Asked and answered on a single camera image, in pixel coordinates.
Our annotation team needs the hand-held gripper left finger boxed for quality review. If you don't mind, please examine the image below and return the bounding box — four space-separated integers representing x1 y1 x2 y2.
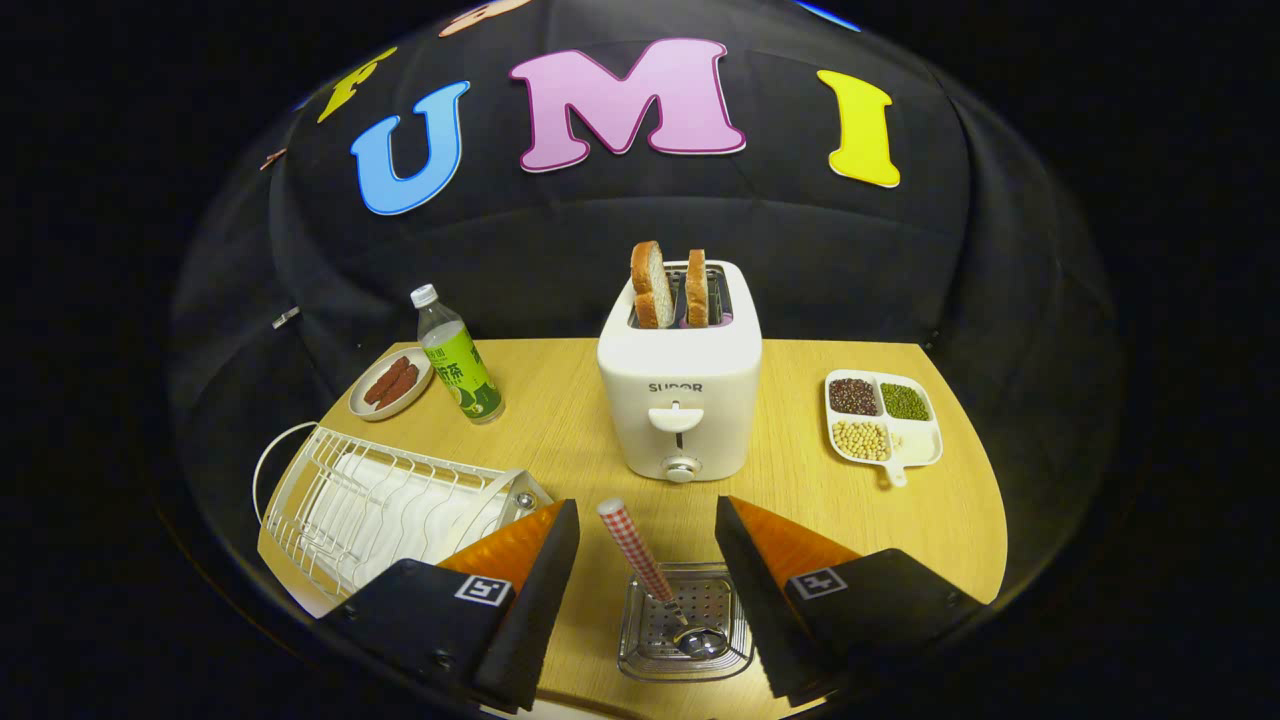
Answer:
320 498 581 713

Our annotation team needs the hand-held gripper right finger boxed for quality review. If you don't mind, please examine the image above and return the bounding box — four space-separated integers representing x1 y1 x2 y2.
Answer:
714 495 986 706

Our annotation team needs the metal wire basket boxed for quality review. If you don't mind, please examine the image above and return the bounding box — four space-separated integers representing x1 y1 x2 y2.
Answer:
616 562 756 684

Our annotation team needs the spoon with red checkered handle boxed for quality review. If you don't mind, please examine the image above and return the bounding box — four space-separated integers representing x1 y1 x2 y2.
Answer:
597 498 731 661

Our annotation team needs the white wire dish rack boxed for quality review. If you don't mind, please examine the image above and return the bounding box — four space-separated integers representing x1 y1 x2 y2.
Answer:
252 421 554 601

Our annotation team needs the white divided dish of beans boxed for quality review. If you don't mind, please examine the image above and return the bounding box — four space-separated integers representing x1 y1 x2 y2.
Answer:
824 369 944 488

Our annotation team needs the small beige dish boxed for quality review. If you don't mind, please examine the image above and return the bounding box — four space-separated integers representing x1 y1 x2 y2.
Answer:
348 346 435 422

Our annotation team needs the white toaster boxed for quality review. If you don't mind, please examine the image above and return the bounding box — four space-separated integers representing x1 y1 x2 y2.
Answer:
597 260 763 485

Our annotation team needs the green label drink bottle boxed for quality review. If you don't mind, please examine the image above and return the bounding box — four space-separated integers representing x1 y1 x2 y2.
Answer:
410 284 506 426

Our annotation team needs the red meat slice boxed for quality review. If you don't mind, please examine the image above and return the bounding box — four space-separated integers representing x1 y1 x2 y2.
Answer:
378 364 421 411
363 356 411 406

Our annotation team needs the bread slice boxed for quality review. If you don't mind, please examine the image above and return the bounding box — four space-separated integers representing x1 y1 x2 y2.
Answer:
685 249 710 329
630 240 676 330

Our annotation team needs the black backdrop cloth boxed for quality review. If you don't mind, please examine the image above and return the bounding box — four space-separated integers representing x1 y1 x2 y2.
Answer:
170 0 1126 621

